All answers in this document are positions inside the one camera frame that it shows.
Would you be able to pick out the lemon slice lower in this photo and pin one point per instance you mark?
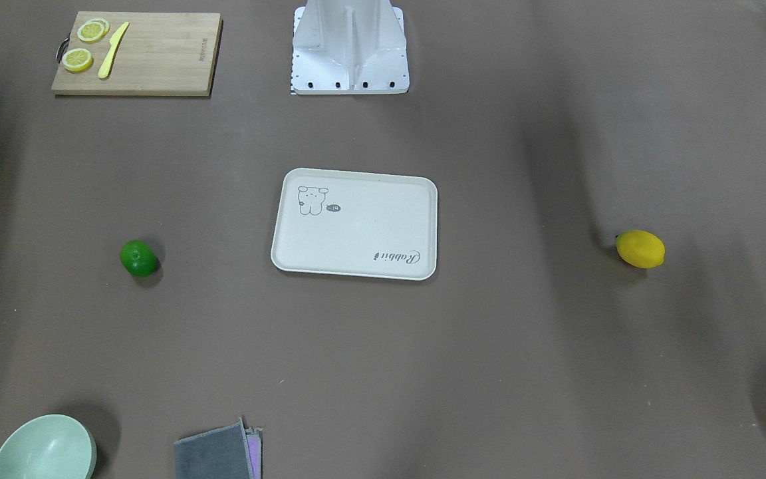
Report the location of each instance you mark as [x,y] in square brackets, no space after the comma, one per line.
[77,60]

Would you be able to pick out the cream rectangular tray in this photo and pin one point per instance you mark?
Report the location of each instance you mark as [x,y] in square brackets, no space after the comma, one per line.
[356,224]

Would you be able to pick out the yellow lemon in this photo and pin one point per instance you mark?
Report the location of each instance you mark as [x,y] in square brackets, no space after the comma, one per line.
[640,248]

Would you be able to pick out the grey folded cloth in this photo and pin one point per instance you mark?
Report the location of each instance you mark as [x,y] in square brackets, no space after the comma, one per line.
[232,451]

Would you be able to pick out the green lime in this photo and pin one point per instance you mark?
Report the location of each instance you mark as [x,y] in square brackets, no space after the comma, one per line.
[138,258]

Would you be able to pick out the mint green bowl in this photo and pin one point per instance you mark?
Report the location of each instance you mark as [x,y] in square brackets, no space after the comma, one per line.
[49,446]

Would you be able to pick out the bamboo cutting board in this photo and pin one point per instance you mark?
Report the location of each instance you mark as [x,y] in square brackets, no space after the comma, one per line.
[161,54]

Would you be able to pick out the lemon slice upper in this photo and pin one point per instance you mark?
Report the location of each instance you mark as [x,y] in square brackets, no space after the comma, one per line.
[93,30]

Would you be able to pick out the yellow plastic knife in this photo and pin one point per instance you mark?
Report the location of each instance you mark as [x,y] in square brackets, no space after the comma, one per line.
[115,40]

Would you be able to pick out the lemon slice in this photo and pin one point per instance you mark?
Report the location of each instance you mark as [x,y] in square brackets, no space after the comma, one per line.
[77,60]
[93,30]

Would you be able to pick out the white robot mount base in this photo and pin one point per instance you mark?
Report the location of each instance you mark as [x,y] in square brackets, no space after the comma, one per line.
[349,47]

